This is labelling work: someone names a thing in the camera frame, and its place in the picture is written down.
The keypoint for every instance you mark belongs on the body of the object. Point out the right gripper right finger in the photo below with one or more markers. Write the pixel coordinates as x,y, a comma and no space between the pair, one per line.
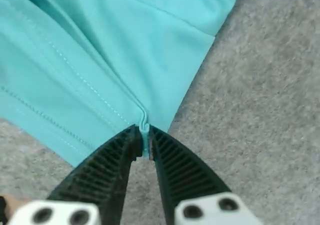
185,175

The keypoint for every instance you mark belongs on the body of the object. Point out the turquoise shirt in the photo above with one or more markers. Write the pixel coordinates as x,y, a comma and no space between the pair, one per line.
95,60

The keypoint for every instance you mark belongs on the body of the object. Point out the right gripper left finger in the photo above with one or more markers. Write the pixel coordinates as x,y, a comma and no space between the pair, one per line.
100,175

